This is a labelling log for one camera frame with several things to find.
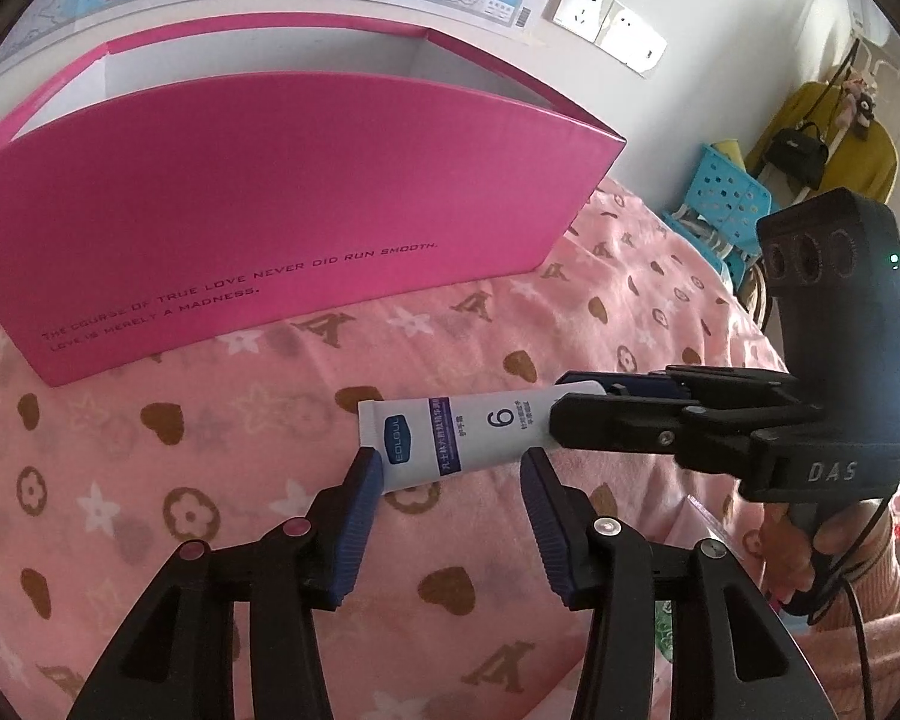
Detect white wall socket panel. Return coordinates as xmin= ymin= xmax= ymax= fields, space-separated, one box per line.
xmin=546 ymin=0 xmax=668 ymax=78

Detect blue perforated plastic baskets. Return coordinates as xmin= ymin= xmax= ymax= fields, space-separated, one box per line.
xmin=662 ymin=145 xmax=779 ymax=291

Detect person's right hand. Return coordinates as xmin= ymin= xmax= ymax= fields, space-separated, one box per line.
xmin=759 ymin=500 xmax=893 ymax=603

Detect white blue cream tube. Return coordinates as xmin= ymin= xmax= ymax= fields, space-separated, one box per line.
xmin=357 ymin=382 xmax=603 ymax=493

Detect pink cardboard box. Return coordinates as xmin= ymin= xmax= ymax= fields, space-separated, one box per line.
xmin=0 ymin=13 xmax=624 ymax=385

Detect black handbag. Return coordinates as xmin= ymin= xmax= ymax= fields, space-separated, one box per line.
xmin=764 ymin=122 xmax=831 ymax=190

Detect pink patterned tablecloth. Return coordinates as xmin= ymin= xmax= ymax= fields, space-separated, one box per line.
xmin=0 ymin=184 xmax=782 ymax=718

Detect yellow coat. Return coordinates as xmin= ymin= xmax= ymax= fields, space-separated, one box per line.
xmin=745 ymin=82 xmax=899 ymax=203

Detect pink sleeve forearm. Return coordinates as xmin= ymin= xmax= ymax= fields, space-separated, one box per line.
xmin=797 ymin=515 xmax=900 ymax=718

